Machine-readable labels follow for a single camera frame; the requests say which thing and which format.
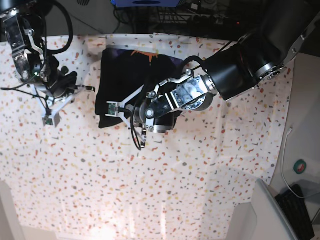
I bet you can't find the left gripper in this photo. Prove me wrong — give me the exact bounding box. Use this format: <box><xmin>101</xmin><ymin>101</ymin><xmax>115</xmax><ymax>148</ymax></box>
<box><xmin>116</xmin><ymin>86</ymin><xmax>177</xmax><ymax>149</ymax></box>

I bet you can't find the white usb cable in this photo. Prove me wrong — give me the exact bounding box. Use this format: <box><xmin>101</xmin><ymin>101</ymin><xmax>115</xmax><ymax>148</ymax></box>
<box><xmin>280</xmin><ymin>126</ymin><xmax>308</xmax><ymax>200</ymax></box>

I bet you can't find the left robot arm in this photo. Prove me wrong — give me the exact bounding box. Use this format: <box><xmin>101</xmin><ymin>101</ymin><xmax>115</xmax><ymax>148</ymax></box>
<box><xmin>120</xmin><ymin>0</ymin><xmax>320</xmax><ymax>150</ymax></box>

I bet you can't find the green tape roll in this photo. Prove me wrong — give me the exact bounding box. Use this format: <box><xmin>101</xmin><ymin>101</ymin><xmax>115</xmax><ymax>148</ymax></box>
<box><xmin>293</xmin><ymin>159</ymin><xmax>307</xmax><ymax>175</ymax></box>

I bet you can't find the black t-shirt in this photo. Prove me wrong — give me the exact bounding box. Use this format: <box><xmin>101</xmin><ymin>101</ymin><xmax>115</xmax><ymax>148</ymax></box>
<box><xmin>95</xmin><ymin>48</ymin><xmax>183</xmax><ymax>129</ymax></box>

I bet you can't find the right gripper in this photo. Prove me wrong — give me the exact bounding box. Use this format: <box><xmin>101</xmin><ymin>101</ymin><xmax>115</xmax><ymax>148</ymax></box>
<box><xmin>37</xmin><ymin>66</ymin><xmax>96</xmax><ymax>117</ymax></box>

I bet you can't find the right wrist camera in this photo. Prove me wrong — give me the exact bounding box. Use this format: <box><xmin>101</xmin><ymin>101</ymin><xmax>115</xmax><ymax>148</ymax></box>
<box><xmin>42</xmin><ymin>113</ymin><xmax>61</xmax><ymax>128</ymax></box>

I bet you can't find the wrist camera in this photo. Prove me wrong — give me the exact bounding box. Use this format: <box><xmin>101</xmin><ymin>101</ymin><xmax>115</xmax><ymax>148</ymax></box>
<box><xmin>105</xmin><ymin>101</ymin><xmax>119</xmax><ymax>118</ymax></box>
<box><xmin>42</xmin><ymin>113</ymin><xmax>61</xmax><ymax>128</ymax></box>

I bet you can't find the terrazzo pattern tablecloth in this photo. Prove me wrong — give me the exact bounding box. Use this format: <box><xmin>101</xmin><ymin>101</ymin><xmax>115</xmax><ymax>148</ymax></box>
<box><xmin>0</xmin><ymin>33</ymin><xmax>297</xmax><ymax>240</ymax></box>

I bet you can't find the grey laptop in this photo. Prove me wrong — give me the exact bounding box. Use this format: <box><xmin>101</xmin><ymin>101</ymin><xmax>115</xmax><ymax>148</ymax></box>
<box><xmin>251</xmin><ymin>179</ymin><xmax>298</xmax><ymax>240</ymax></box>

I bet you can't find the black keyboard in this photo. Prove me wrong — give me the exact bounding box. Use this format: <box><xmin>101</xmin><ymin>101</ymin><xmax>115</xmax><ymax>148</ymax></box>
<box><xmin>275</xmin><ymin>190</ymin><xmax>315</xmax><ymax>240</ymax></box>

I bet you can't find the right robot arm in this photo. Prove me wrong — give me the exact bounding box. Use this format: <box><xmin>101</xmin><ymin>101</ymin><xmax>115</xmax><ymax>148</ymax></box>
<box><xmin>0</xmin><ymin>0</ymin><xmax>96</xmax><ymax>118</ymax></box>

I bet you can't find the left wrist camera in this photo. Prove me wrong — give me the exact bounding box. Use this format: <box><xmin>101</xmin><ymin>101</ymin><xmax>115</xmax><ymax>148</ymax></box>
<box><xmin>105</xmin><ymin>101</ymin><xmax>119</xmax><ymax>118</ymax></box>

